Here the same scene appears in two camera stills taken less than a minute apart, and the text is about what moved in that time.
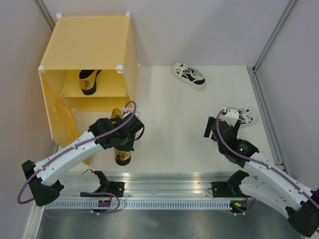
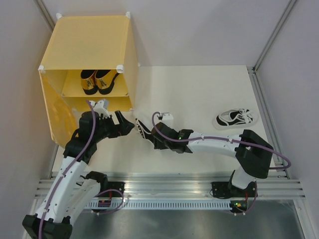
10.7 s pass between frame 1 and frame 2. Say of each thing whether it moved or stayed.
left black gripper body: moved
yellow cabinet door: stayed
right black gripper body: moved
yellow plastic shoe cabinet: stayed
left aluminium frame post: stayed
